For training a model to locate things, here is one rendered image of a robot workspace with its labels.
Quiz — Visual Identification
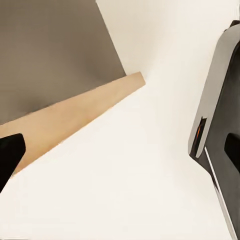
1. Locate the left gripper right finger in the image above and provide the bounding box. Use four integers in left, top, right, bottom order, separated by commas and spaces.
224, 133, 240, 172

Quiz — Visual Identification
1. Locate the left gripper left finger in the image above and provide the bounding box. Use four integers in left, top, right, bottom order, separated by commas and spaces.
0, 133, 26, 193

